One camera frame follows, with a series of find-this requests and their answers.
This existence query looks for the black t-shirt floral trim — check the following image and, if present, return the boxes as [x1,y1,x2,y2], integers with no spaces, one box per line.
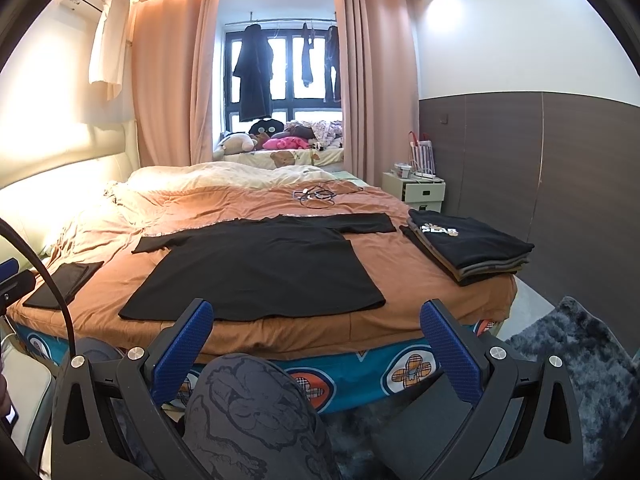
[119,214,395,322]

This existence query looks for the stack of folded dark clothes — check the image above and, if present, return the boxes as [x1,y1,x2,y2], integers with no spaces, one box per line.
[400,209,535,285]

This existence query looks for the small black folded cloth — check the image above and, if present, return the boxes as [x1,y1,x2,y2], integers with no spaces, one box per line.
[24,261,103,310]

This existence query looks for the orange brown duvet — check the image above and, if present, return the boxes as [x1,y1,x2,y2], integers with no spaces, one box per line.
[9,180,516,361]

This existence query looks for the cream bed headboard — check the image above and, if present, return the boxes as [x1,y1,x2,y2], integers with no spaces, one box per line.
[1,119,140,256]

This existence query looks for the person's patterned trouser leg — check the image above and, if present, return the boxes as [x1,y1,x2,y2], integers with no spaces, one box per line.
[183,353,342,479]

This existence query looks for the teal patterned bed sheet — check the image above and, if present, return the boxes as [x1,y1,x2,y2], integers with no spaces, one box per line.
[13,318,501,415]

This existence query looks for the grey shaggy rug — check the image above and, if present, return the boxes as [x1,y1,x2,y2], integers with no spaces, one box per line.
[506,296,639,479]

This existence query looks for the cream bedside drawer cabinet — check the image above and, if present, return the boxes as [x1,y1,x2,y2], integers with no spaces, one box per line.
[382,172,446,212]

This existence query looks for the cream blanket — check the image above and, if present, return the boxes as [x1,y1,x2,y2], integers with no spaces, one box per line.
[103,162,336,204]

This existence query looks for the striped bag on cabinet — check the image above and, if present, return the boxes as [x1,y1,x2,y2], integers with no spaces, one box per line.
[409,131,436,177]

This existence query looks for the white plush toy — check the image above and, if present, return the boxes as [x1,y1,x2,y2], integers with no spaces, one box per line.
[213,133,256,159]

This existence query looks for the pink plush toy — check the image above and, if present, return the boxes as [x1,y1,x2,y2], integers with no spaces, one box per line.
[262,136,309,151]

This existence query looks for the left pink curtain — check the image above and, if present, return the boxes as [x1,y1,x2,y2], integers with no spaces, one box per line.
[131,0,219,166]

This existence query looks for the pink curtain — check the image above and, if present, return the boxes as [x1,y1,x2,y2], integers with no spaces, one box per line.
[131,0,219,166]
[334,0,419,186]

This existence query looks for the hanging black jacket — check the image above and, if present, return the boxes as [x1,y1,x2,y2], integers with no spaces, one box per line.
[233,24,273,122]

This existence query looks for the right pink curtain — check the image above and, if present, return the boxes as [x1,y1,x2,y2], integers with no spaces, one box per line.
[334,0,419,186]

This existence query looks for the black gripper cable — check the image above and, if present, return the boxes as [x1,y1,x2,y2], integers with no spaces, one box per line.
[0,218,77,359]

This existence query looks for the tangled black cables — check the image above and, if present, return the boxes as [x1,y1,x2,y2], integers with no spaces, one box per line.
[292,184,365,209]

